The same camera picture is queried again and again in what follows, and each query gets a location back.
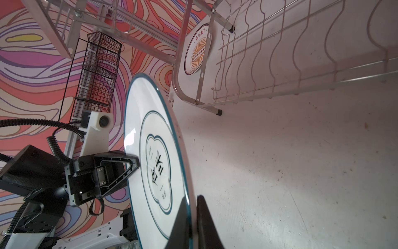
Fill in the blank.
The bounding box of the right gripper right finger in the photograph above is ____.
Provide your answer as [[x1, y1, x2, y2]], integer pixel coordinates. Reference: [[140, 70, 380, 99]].
[[197, 195, 224, 249]]

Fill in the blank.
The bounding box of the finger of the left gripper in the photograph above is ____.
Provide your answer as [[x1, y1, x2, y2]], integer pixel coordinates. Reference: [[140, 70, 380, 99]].
[[93, 154, 140, 198]]

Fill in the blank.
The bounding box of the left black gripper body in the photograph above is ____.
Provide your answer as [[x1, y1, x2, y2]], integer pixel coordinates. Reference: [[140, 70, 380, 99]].
[[65, 154, 102, 207]]

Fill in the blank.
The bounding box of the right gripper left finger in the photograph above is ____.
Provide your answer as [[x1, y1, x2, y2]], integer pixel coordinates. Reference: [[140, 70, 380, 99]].
[[165, 199, 190, 249]]

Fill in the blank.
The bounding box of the white black-rim plate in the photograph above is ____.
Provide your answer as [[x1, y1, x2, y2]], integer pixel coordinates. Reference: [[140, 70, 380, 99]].
[[124, 73, 198, 249]]

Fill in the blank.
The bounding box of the orange sunburst plate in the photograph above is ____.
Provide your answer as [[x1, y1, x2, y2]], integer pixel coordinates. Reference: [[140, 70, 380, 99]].
[[184, 23, 209, 75]]

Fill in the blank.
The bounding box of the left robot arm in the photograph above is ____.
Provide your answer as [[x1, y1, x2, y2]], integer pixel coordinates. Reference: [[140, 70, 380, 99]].
[[1, 112, 140, 249]]

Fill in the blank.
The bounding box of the silver two-tier dish rack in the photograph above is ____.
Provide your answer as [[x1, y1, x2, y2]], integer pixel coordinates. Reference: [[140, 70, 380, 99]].
[[23, 1, 398, 114]]

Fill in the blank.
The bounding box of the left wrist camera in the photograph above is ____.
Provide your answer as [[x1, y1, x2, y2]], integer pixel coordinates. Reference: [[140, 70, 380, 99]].
[[79, 110, 114, 157]]

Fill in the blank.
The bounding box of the black wire basket left wall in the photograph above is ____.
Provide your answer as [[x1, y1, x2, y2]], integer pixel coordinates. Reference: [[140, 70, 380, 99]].
[[69, 32, 122, 122]]

